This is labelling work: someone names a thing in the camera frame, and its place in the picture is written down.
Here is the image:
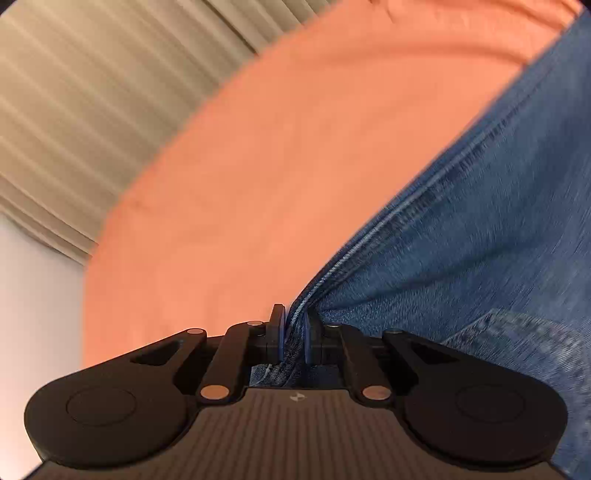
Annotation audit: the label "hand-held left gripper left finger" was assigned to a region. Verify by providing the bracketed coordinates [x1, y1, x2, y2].
[124, 303, 288, 406]

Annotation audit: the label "beige pleated curtain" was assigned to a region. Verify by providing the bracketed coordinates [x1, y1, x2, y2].
[0, 0, 320, 267]

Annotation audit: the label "orange bed sheet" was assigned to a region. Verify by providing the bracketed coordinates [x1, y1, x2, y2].
[81, 0, 585, 371]

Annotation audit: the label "blue denim pants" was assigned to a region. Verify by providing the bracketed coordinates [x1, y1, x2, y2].
[249, 8, 591, 480]

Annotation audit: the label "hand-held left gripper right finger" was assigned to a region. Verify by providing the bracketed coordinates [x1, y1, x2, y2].
[302, 310, 463, 406]

